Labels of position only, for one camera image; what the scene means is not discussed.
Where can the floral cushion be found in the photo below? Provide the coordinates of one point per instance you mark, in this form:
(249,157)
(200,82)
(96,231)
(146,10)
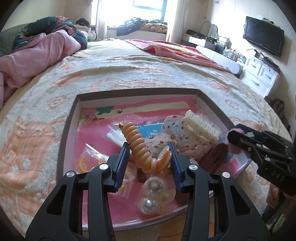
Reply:
(155,26)

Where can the beige and orange bed blanket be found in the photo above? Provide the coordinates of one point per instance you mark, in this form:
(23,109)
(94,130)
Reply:
(69,76)

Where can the floral mesh hair scrunchie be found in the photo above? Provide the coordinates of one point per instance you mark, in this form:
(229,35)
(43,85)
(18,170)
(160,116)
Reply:
(171,129)

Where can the dark red hair clip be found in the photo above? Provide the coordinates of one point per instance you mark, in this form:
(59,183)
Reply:
(215,155)

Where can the blue printed card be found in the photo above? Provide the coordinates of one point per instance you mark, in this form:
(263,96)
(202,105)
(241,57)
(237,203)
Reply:
(150,131)

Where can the clear bag with white item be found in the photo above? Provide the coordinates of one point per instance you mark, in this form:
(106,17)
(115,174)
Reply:
(114,135)

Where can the pile of dark clothes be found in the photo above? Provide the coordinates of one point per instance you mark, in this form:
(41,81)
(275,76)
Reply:
(129,25)

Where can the green quilted headboard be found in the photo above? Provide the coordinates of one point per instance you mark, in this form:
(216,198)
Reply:
(9,39)

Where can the dark floral quilt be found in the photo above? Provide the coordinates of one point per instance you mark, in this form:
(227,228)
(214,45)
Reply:
(37,25)

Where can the person's right hand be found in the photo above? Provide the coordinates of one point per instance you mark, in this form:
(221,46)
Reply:
(272,197)

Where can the white drawer cabinet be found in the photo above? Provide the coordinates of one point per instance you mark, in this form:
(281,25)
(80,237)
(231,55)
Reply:
(259,74)

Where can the white bed footboard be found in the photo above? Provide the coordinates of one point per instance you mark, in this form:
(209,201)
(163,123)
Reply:
(224,60)

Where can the pink quilt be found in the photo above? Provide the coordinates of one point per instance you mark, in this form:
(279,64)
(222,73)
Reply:
(34,53)

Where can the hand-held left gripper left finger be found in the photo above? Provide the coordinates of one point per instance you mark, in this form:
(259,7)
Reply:
(121,162)

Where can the black flat television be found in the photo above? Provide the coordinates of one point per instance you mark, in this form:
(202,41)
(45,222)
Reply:
(263,34)

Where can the pink fluffy hair clip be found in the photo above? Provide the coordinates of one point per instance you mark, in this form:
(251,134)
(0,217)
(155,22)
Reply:
(241,127)

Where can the shallow box with pink lining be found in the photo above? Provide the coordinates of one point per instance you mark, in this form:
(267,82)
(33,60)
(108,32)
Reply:
(92,139)

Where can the white desk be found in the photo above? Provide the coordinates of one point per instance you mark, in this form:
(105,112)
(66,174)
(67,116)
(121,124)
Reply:
(196,41)

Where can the red and pink blanket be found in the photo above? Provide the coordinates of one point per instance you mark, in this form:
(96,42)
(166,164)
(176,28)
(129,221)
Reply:
(171,48)

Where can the black set-top box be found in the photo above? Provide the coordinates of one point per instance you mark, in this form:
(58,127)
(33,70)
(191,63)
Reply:
(271,62)

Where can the cream curtain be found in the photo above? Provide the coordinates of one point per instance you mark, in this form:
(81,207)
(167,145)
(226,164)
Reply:
(175,18)
(101,18)

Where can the white window bench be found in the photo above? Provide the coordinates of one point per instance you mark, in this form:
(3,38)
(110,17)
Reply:
(143,36)

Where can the window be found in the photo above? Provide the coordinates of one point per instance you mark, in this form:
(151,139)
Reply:
(149,7)

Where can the brown patterned cloth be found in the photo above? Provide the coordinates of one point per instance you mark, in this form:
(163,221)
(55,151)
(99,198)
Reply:
(277,109)

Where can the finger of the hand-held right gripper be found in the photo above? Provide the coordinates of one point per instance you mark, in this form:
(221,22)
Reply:
(272,141)
(238,139)

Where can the cream hair claw clip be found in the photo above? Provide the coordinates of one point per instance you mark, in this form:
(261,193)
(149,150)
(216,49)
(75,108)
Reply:
(196,127)

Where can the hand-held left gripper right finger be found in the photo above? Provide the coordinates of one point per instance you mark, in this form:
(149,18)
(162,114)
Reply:
(175,166)

